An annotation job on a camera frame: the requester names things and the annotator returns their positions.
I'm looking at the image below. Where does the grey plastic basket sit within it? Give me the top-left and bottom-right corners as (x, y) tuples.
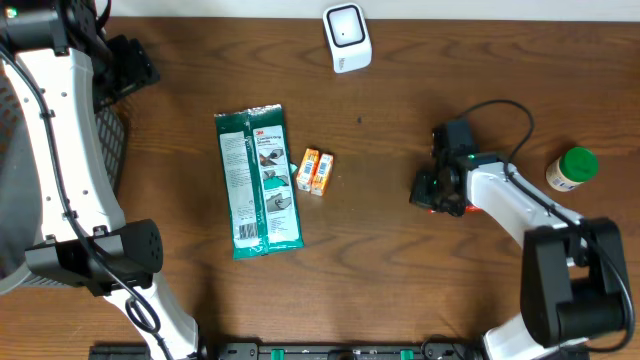
(1, 76), (128, 295)

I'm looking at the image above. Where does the orange small box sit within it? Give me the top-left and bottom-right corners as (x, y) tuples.
(296, 148), (320, 192)
(310, 153), (334, 196)

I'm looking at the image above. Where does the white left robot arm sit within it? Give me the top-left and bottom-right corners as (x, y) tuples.
(1, 1), (207, 359)

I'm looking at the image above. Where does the green white snack bag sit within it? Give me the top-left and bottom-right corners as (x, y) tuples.
(215, 104), (304, 260)

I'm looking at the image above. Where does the black mounting rail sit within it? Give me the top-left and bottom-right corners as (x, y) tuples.
(89, 341), (486, 360)

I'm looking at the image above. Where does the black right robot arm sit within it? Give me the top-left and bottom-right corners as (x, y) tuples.
(410, 119), (635, 359)

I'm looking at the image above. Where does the white barcode scanner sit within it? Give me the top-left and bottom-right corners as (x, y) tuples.
(322, 2), (373, 74)

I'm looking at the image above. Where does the green lid spice jar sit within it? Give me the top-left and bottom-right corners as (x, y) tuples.
(545, 147), (599, 192)

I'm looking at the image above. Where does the red white snack stick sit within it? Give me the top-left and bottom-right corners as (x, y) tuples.
(427, 205), (483, 214)

